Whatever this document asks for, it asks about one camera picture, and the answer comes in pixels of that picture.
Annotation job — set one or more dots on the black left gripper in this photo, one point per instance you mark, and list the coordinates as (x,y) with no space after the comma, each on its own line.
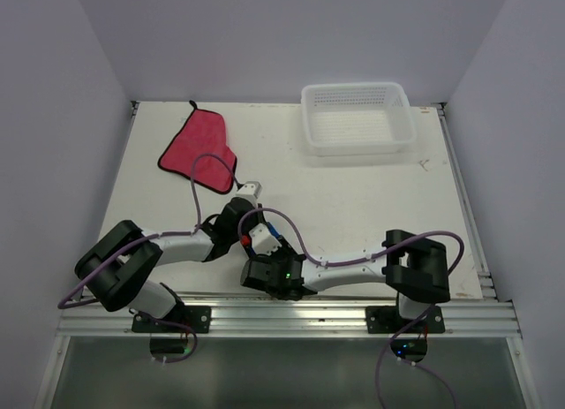
(257,214)

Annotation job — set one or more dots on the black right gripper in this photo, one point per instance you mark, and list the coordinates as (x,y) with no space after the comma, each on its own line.
(282,251)

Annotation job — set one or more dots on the red microfiber towel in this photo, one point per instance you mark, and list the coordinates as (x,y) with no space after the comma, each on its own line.
(200,151)

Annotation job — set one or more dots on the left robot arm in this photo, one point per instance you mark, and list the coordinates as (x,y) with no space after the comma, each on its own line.
(117,269)

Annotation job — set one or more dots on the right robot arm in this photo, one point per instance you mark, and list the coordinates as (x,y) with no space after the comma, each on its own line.
(418,272)

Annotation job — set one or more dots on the white perforated plastic basket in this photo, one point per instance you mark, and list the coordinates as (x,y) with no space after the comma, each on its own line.
(365,118)

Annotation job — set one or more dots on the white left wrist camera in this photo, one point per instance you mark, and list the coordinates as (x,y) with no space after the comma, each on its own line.
(250,191)

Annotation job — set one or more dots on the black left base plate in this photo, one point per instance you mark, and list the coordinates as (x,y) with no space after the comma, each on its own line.
(196,318)

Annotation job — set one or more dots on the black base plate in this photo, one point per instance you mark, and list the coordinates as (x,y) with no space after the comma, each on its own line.
(196,318)
(387,320)

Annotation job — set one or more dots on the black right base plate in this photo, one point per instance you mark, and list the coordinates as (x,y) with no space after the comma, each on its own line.
(387,320)

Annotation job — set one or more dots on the aluminium mounting rail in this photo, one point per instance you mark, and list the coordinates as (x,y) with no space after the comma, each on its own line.
(252,316)

